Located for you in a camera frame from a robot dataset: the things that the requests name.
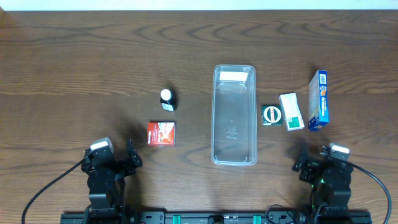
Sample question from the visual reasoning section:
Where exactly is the red medicine box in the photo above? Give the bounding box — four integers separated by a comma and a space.
147, 122, 175, 146

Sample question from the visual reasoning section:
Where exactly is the white green medicine box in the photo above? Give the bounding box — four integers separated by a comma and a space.
279, 93, 305, 131

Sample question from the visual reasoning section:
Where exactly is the blue cardboard box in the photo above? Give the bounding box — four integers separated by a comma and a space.
308, 70, 330, 131

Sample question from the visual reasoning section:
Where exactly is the green round-logo box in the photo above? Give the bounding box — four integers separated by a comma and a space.
261, 105, 283, 126

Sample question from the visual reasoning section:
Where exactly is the dark bottle white cap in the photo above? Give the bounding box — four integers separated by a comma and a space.
160, 88, 177, 111

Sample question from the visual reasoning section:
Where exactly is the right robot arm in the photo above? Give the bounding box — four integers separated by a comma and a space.
292, 143, 353, 223

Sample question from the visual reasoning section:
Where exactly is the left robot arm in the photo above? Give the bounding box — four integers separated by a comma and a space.
81, 138, 142, 221

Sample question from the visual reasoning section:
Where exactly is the clear plastic container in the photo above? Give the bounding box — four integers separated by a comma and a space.
211, 65, 257, 166

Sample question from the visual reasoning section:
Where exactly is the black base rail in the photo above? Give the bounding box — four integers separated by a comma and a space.
60, 210, 373, 224

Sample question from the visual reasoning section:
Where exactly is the left black cable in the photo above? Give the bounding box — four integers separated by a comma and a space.
21, 158, 86, 224

